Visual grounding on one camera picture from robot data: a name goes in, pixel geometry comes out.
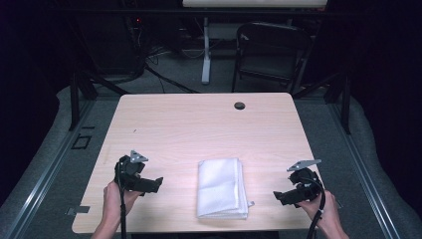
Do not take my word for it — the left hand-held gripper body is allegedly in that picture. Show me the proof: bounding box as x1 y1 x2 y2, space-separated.
113 149 149 193

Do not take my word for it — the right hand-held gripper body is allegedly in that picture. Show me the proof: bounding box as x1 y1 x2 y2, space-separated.
286 158 325 203

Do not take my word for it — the white mesh laundry bag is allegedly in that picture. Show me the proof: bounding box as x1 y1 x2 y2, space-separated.
196 156 256 220

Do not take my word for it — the person's right hand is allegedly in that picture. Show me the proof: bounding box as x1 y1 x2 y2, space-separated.
296 189 336 231

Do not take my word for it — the person's left hand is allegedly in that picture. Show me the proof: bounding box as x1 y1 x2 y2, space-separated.
103 180 144 227

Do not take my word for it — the grey tape strip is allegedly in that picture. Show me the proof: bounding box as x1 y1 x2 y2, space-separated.
65 205 92 216

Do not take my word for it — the black metal stand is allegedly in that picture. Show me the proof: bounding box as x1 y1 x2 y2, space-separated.
292 70 352 135
67 70 131 131

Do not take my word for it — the black folding chair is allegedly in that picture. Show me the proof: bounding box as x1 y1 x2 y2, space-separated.
230 22 315 95

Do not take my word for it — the white desk leg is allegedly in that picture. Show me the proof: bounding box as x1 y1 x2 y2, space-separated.
201 16 213 86

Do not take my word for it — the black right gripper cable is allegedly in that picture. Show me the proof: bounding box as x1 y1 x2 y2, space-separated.
298 176 326 239

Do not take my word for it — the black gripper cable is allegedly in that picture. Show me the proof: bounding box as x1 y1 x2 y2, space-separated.
298 176 326 239
116 162 128 239

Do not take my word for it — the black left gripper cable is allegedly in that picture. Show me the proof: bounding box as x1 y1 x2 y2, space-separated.
116 162 128 239

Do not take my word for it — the black floor cable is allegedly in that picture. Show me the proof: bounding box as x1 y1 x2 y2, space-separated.
143 64 201 95

